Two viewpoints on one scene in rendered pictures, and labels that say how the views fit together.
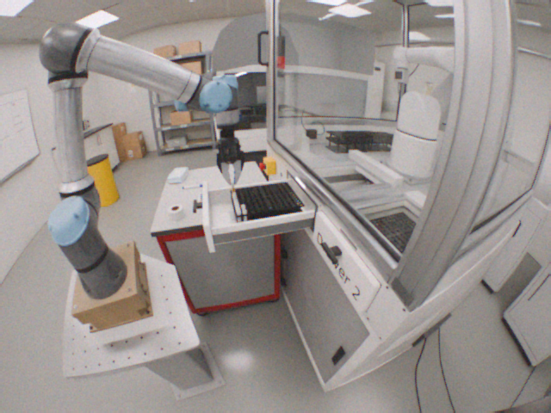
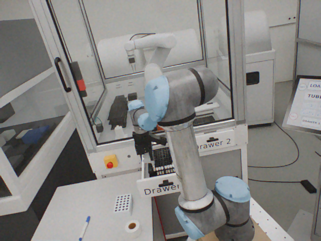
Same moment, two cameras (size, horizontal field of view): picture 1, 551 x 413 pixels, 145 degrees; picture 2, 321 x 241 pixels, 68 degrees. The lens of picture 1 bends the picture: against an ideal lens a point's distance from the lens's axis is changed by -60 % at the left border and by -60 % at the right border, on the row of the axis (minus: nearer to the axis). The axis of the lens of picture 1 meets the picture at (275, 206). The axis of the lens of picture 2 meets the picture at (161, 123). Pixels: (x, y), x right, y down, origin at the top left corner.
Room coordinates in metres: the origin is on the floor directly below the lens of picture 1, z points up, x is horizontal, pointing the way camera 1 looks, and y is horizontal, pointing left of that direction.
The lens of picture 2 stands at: (0.26, 1.13, 1.67)
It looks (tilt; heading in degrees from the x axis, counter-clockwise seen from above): 25 degrees down; 288
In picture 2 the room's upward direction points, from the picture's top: 11 degrees counter-clockwise
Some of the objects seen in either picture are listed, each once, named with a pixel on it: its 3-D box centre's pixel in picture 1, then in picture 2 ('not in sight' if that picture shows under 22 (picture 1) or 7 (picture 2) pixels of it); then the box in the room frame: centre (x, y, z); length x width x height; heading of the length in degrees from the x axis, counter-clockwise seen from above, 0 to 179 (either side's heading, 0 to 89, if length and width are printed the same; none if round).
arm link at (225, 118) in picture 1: (225, 117); (141, 127); (0.68, 0.16, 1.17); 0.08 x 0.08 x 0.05
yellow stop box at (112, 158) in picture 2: (269, 165); (110, 161); (0.99, 0.03, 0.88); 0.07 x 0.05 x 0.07; 16
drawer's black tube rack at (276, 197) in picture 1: (264, 204); (163, 162); (0.65, 0.04, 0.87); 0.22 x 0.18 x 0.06; 106
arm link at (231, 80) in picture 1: (224, 93); (137, 113); (0.68, 0.16, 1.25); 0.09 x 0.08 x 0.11; 128
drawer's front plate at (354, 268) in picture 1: (340, 258); (211, 141); (0.38, -0.17, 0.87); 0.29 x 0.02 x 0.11; 16
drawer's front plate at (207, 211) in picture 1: (207, 212); (166, 184); (0.59, 0.23, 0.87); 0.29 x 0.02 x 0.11; 16
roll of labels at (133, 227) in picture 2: (176, 212); (133, 228); (0.73, 0.43, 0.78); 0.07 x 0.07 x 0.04
